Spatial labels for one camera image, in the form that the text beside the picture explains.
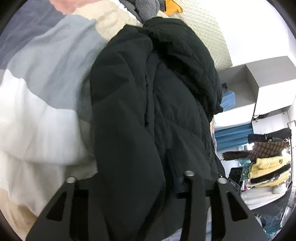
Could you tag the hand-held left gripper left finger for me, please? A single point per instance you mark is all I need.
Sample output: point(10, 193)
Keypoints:
point(41, 231)

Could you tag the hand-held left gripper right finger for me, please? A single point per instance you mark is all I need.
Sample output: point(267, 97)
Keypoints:
point(222, 231)

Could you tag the black puffer jacket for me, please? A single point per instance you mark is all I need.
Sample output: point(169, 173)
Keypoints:
point(143, 115)

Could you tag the black plastic crate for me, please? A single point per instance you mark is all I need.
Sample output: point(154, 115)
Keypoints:
point(235, 175)

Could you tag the yellow hanging garment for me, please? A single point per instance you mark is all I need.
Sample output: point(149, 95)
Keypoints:
point(268, 169)

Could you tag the blue curtain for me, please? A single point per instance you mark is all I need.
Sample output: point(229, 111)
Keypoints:
point(233, 139)

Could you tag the brown plaid hanging garment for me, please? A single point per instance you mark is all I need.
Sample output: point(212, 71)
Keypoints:
point(269, 149)

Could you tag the black hanging garment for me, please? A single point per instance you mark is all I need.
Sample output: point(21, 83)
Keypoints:
point(268, 135)

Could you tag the blue knitted towel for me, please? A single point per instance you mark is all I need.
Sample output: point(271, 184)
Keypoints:
point(227, 100)

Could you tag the pastel patchwork duvet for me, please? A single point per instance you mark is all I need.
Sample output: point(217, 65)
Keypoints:
point(41, 92)

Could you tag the white wardrobe cabinet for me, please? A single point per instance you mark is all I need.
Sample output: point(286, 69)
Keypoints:
point(272, 88)

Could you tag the cream quilted headboard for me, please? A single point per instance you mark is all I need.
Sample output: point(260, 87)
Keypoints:
point(208, 34)

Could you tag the yellow cushion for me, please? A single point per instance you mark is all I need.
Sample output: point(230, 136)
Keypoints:
point(173, 5)

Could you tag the grey fleece garment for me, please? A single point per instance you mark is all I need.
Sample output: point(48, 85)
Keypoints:
point(145, 9)

